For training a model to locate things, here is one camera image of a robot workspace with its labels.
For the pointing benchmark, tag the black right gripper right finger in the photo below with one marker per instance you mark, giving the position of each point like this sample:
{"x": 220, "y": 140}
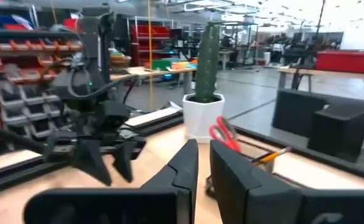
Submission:
{"x": 240, "y": 193}

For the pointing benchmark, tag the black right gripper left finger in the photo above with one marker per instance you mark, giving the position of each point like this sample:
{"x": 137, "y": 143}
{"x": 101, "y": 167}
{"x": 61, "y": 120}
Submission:
{"x": 181, "y": 174}

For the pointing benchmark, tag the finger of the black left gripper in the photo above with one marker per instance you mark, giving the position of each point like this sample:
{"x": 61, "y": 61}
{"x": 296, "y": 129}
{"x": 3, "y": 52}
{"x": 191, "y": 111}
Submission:
{"x": 124, "y": 158}
{"x": 90, "y": 158}

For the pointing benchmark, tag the yellow pencil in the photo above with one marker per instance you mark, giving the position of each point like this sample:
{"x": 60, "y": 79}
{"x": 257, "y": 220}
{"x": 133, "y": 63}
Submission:
{"x": 275, "y": 155}

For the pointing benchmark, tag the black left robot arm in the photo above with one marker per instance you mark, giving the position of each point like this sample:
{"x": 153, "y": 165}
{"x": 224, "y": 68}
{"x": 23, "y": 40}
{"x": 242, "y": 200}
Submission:
{"x": 93, "y": 46}

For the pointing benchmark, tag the white plant pot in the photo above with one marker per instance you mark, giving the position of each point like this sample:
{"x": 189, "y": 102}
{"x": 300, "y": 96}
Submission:
{"x": 202, "y": 121}

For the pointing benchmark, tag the parts bin shelf rack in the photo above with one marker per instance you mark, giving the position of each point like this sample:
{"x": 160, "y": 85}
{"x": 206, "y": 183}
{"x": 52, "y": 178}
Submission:
{"x": 20, "y": 77}

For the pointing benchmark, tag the wooden work table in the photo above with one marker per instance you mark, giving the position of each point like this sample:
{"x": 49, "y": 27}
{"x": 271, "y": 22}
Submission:
{"x": 156, "y": 73}

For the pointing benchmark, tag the green cactus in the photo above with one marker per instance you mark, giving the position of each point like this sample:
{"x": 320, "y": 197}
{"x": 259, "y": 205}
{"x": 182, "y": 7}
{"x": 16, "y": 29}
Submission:
{"x": 207, "y": 62}

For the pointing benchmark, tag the black vented box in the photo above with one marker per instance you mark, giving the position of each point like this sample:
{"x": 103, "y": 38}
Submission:
{"x": 340, "y": 132}

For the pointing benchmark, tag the red storage shelf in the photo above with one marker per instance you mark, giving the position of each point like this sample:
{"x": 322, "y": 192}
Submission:
{"x": 150, "y": 43}

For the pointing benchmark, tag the red cabinet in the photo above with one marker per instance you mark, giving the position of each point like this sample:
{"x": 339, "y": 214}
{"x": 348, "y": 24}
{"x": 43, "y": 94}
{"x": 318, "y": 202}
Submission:
{"x": 346, "y": 61}

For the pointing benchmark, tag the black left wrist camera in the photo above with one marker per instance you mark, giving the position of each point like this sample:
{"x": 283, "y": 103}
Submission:
{"x": 114, "y": 115}

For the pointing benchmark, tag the black aluminium table frame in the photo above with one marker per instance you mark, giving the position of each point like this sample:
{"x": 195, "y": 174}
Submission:
{"x": 340, "y": 164}

